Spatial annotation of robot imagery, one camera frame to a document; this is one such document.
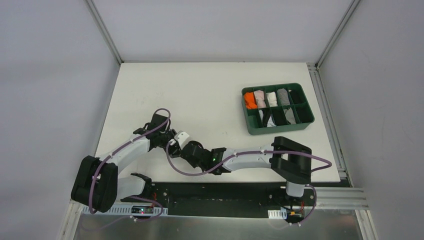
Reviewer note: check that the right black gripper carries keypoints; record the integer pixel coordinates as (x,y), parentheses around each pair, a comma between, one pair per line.
(203,158)

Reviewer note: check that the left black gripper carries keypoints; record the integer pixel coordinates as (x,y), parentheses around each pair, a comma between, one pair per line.
(154,124)

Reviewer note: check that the green divided plastic tray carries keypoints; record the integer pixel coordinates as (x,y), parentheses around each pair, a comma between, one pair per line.
(298,102)

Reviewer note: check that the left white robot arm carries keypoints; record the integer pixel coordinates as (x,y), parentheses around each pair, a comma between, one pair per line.
(97,184)

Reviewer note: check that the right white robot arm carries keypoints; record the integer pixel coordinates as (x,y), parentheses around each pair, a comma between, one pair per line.
(284,156)

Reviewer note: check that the orange rolled underwear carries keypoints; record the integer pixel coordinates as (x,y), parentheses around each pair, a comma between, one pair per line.
(250,101)

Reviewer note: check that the black white rolled underwear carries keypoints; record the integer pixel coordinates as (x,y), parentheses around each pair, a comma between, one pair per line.
(266,118)

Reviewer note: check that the pink rolled underwear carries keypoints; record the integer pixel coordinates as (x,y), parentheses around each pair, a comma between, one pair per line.
(260,99)

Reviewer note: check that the grey striped rolled underwear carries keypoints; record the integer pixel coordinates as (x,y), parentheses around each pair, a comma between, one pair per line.
(283,96)

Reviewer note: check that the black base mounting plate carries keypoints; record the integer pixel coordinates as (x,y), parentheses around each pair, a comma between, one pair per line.
(229,200)

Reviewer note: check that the left white cable duct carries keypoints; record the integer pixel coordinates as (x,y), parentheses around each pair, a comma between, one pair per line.
(143,210)

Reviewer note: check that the white cable duct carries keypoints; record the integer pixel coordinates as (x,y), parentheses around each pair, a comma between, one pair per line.
(143,210)
(280,214)

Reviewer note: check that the right white cable duct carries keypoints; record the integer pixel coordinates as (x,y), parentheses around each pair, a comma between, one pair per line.
(280,214)

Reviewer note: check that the right aluminium rail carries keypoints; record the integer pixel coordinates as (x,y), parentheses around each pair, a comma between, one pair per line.
(341,198)

